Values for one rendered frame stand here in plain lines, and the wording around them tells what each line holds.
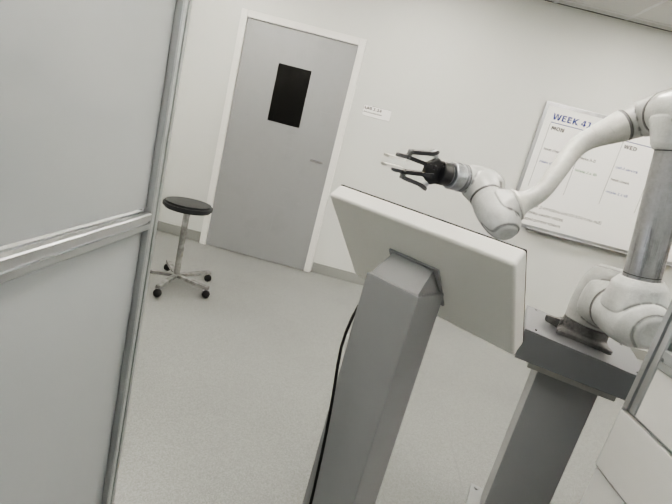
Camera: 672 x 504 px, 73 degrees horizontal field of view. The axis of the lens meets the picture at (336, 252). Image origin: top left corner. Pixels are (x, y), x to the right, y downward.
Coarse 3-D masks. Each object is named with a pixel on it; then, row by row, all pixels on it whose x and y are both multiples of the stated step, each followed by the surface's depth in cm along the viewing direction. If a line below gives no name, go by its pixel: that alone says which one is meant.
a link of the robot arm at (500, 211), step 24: (624, 120) 139; (576, 144) 141; (600, 144) 143; (552, 168) 140; (480, 192) 141; (504, 192) 137; (528, 192) 137; (552, 192) 138; (480, 216) 139; (504, 216) 133
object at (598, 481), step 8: (600, 472) 94; (592, 480) 96; (600, 480) 93; (608, 480) 92; (592, 488) 95; (600, 488) 93; (608, 488) 91; (584, 496) 97; (592, 496) 94; (600, 496) 92; (608, 496) 90; (616, 496) 88
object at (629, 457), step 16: (624, 416) 91; (624, 432) 90; (640, 432) 86; (608, 448) 93; (624, 448) 89; (640, 448) 85; (656, 448) 82; (608, 464) 92; (624, 464) 88; (640, 464) 84; (656, 464) 81; (624, 480) 87; (640, 480) 83; (656, 480) 80; (624, 496) 86; (640, 496) 83; (656, 496) 79
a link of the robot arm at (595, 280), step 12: (600, 264) 157; (588, 276) 156; (600, 276) 152; (612, 276) 150; (576, 288) 161; (588, 288) 154; (600, 288) 149; (576, 300) 158; (588, 300) 151; (576, 312) 157; (588, 312) 151; (588, 324) 155
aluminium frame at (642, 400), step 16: (656, 336) 88; (656, 352) 88; (640, 368) 90; (656, 368) 86; (640, 384) 90; (656, 384) 85; (640, 400) 88; (656, 400) 84; (640, 416) 87; (656, 416) 84; (656, 432) 83
